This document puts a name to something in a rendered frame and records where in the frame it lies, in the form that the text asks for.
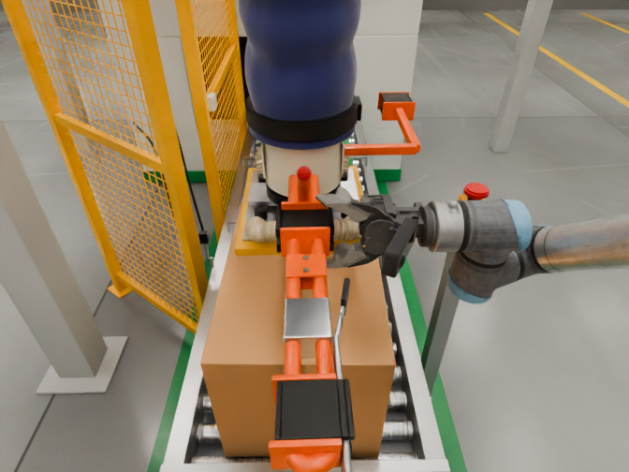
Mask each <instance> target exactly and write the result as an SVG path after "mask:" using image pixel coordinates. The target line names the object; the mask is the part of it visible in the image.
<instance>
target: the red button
mask: <svg viewBox="0 0 629 472"><path fill-rule="evenodd" d="M463 192H464V194H465V195H466V196H467V199H468V200H482V199H485V198H487V197H488V196H489V193H490V191H489V189H488V188H487V187H486V186H485V185H483V184H480V183H469V184H467V185H466V186H465V187H464V189H463Z"/></svg>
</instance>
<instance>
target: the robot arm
mask: <svg viewBox="0 0 629 472"><path fill-rule="evenodd" d="M379 197H382V198H379ZM315 198H316V199H318V200H319V201H320V202H321V203H322V204H323V205H324V206H325V207H330V208H333V209H335V210H336V211H337V212H338V213H344V214H347V215H348V216H349V218H350V219H351V220H352V221H354V222H356V223H357V222H358V230H359V235H361V237H362V238H361V239H360V242H355V243H352V244H348V243H346V242H341V243H338V244H337V245H336V247H335V250H334V253H333V257H332V258H329V259H326V262H327V269H336V268H344V267H347V268H350V267H355V266H359V265H364V264H368V263H370V262H372V261H374V260H376V259H377V258H379V257H380V256H382V264H383V265H382V271H381V273H382V274H383V275H386V276H389V277H392V278H395V277H396V276H397V274H398V272H399V270H400V268H401V267H402V266H403V265H404V263H405V259H406V257H407V255H408V253H409V251H410V249H411V247H412V246H413V244H414V242H415V239H416V238H417V241H418V244H419V245H420V246H421V247H428V249H429V250H430V251H431V252H433V253H437V252H456V253H455V256H454V258H453V261H452V264H451V267H450V268H449V270H448V278H447V284H448V287H449V289H450V290H451V292H452V293H453V294H454V295H455V296H456V297H458V298H459V299H461V300H462V301H465V302H468V303H474V304H480V303H484V302H487V301H488V300H489V299H490V298H491V297H492V296H493V291H494V290H495V289H496V288H500V287H503V286H506V285H508V284H511V283H514V282H516V281H519V280H520V279H523V278H526V277H528V276H531V275H534V274H539V273H561V272H571V271H591V270H611V269H629V214H620V215H615V216H610V217H604V218H598V219H593V220H587V221H582V222H577V223H571V224H565V225H560V226H548V225H538V226H532V220H531V217H530V214H529V211H528V210H527V207H526V206H525V205H524V204H523V203H522V202H520V201H518V200H513V199H486V200H435V201H431V202H430V203H429V204H428V205H427V206H423V204H422V202H414V207H396V206H395V204H394V203H393V201H392V198H391V195H361V199H360V202H358V201H356V200H354V199H353V198H352V197H351V195H350V194H349V192H348V191H347V190H346V189H345V188H343V187H338V189H337V191H336V194H316V196H315ZM394 206H395V207H394ZM363 245H365V247H363Z"/></svg>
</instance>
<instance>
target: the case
mask: <svg viewBox="0 0 629 472"><path fill-rule="evenodd" d="M241 206H242V202H241ZM240 216H241V207H240V210H239V214H238V218H237V222H236V226H235V229H234V232H233V236H232V240H231V244H230V247H229V251H228V255H227V262H226V266H225V269H224V273H223V276H222V280H221V284H220V288H219V291H218V295H217V299H216V303H215V307H214V310H213V314H212V321H211V324H210V328H209V331H208V335H207V339H206V343H205V347H204V350H203V354H202V358H201V362H200V366H201V369H202V373H203V376H204V380H205V383H206V387H207V391H208V394H209V397H210V401H211V405H212V411H213V415H214V418H215V421H216V425H217V429H218V433H219V435H220V439H221V443H222V447H223V450H224V454H225V456H229V457H270V452H269V442H270V441H271V440H275V415H276V404H275V403H274V400H273V390H272V382H271V377H272V376H273V375H283V374H284V360H285V342H283V335H284V328H285V322H284V321H283V315H284V314H285V283H286V277H285V258H283V257H282V255H258V256H236V255H235V251H234V248H235V243H236V238H237V232H238V226H239V221H240ZM327 274H328V276H327V282H328V294H329V307H330V313H331V314H332V320H331V329H332V334H333V336H334V333H335V329H336V324H337V319H338V315H339V310H340V305H341V296H342V291H343V286H344V279H345V278H349V279H350V285H349V286H350V287H349V296H348V301H347V306H346V312H345V316H344V321H343V326H342V330H341V336H340V341H339V342H340V351H341V361H342V371H343V380H345V379H349V385H350V393H351V402H352V411H353V420H354V428H355V439H354V440H351V441H352V451H353V458H378V455H379V451H380V445H381V440H382V435H383V431H384V425H385V420H386V415H387V411H388V401H389V396H390V392H391V386H392V381H393V377H394V372H395V366H396V362H395V357H394V351H393V345H392V340H391V334H390V328H389V323H388V312H387V306H386V300H385V294H384V289H383V283H382V277H381V272H380V266H379V260H378V258H377V259H376V260H374V261H372V262H370V263H368V264H364V265H359V266H355V267H350V268H347V267H344V268H336V269H327ZM301 373H302V374H316V359H315V358H307V359H301Z"/></svg>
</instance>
